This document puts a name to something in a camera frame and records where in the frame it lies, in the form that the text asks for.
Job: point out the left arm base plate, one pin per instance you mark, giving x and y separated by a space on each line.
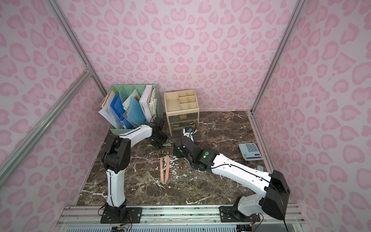
114 215

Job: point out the pink fruit knife right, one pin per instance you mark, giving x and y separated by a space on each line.
167 169

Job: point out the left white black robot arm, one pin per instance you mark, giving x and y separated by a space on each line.
116 159

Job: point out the pink fruit knife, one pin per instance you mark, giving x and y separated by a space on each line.
161 171
167 169

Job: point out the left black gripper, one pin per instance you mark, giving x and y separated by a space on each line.
158 140

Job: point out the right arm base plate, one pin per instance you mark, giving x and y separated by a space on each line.
232 214

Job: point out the beige three-drawer organizer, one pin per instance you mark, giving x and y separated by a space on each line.
182 110

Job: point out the grey blue calculator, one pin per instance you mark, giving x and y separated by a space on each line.
250 152

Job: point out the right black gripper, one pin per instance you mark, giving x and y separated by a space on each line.
181 145

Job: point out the aluminium front rail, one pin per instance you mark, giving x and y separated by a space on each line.
183 218

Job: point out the green file organizer box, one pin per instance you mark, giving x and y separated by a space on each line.
129 90

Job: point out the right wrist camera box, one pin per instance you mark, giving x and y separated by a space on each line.
188 131

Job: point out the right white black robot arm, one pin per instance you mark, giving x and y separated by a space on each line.
271 189

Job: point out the green fruit knife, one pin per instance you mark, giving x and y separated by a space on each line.
163 145

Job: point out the pink fruit knife left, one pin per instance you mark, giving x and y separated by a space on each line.
161 171

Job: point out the blue folders in organizer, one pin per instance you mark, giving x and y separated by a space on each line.
129 112

